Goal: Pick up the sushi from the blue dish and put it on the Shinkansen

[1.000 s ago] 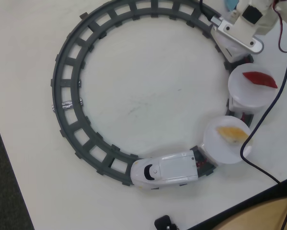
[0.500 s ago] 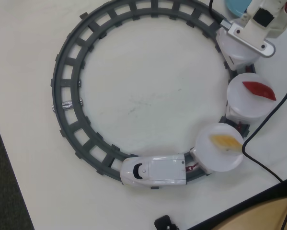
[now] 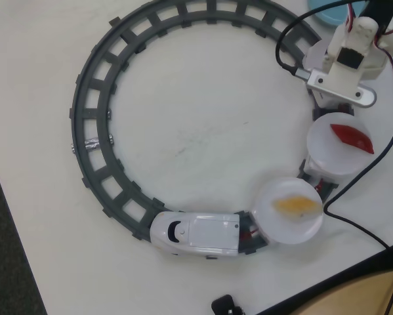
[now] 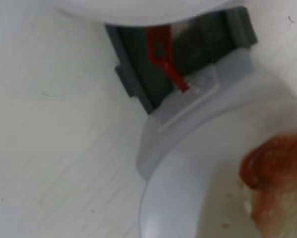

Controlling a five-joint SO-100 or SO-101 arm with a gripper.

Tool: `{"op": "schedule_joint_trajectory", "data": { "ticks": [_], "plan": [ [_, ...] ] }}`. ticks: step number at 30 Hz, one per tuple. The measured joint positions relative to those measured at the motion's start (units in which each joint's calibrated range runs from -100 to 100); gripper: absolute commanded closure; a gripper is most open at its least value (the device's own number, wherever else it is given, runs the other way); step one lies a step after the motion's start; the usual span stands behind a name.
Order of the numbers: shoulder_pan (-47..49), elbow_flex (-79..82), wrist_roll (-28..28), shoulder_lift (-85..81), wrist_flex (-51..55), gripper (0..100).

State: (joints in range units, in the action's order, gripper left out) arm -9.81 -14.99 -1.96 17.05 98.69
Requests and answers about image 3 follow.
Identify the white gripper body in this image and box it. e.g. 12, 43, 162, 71
323, 16, 388, 81

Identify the light blue dish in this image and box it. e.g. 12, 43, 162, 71
306, 0, 367, 26

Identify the red tuna sushi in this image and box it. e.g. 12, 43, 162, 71
329, 123, 375, 154

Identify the yellow egg sushi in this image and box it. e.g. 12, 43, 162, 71
272, 196, 321, 218

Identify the white Shinkansen toy locomotive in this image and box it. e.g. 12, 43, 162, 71
149, 211, 241, 260

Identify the white wagon with round plate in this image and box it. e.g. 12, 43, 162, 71
302, 41, 358, 116
240, 176, 325, 247
302, 112, 374, 198

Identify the grey circular toy track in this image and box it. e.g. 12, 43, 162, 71
68, 0, 354, 260

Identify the silver foil tape strip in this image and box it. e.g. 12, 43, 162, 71
83, 137, 100, 152

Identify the black plug adapter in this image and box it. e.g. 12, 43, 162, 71
211, 294, 245, 315

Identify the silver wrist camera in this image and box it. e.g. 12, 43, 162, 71
306, 68, 377, 108

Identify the black camera cable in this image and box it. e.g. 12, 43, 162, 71
274, 0, 393, 249

